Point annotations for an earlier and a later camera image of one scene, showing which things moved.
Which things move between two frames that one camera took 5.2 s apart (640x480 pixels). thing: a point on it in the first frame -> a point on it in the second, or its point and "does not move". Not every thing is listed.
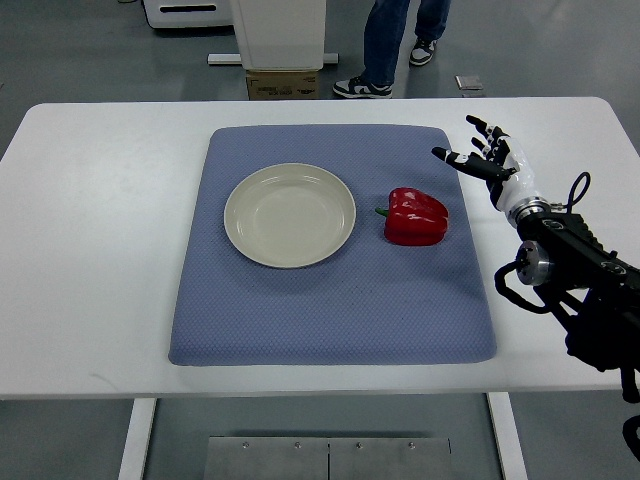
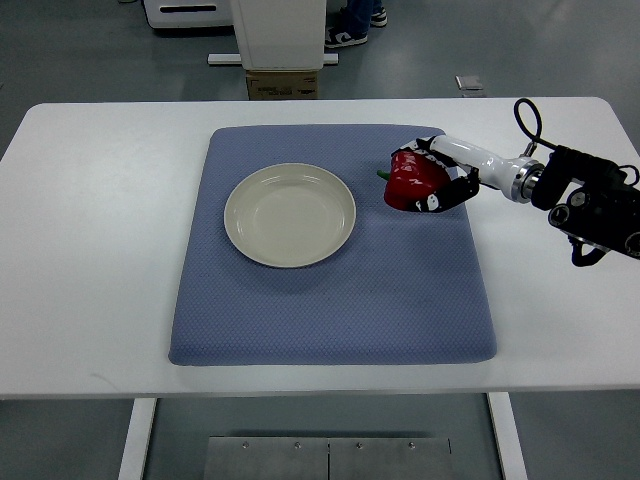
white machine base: (278, 35) does not move
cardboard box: (283, 85) does not move
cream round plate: (289, 215) does not move
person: (382, 43) -> (355, 19)
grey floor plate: (465, 82) does not move
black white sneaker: (422, 51) -> (379, 20)
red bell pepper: (413, 219) -> (412, 177)
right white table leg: (508, 435) does not move
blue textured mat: (376, 302) does not move
